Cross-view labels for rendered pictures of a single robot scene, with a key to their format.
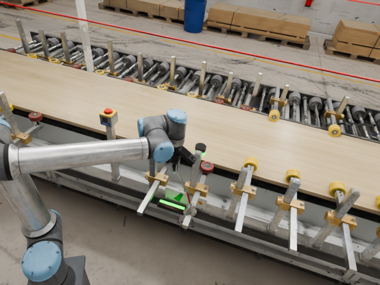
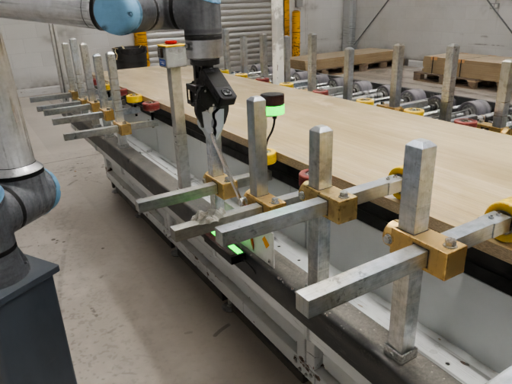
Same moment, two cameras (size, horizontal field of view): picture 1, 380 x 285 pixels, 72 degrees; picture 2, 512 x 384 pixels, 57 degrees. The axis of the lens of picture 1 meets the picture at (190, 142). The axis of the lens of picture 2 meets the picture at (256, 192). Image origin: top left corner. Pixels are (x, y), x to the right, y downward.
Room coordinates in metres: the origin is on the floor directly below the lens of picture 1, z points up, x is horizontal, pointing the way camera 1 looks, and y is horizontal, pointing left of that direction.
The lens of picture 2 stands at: (0.20, -0.86, 1.34)
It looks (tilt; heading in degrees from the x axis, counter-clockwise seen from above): 22 degrees down; 46
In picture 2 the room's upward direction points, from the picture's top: 2 degrees counter-clockwise
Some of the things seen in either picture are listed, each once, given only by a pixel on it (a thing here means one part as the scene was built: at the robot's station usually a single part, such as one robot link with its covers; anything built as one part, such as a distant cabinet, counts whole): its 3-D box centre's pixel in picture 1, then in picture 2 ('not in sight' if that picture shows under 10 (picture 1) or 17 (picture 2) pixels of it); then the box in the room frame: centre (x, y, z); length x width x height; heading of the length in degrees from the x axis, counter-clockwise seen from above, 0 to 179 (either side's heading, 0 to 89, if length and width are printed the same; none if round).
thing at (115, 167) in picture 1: (113, 153); (179, 133); (1.13, 0.45, 0.93); 0.05 x 0.04 x 0.45; 77
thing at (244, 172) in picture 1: (235, 198); (319, 232); (0.95, -0.29, 0.86); 0.03 x 0.03 x 0.48; 77
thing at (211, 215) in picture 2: (191, 208); (209, 213); (0.84, -0.05, 0.87); 0.09 x 0.07 x 0.02; 167
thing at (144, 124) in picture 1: (152, 128); (155, 10); (0.90, 0.17, 1.33); 0.12 x 0.12 x 0.09; 28
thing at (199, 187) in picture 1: (196, 188); (264, 204); (1.01, -0.07, 0.85); 0.13 x 0.06 x 0.05; 77
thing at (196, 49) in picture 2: (175, 138); (203, 49); (0.96, 0.07, 1.24); 0.10 x 0.09 x 0.05; 167
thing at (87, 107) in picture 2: not in sight; (85, 107); (1.36, 1.63, 0.83); 0.43 x 0.03 x 0.04; 167
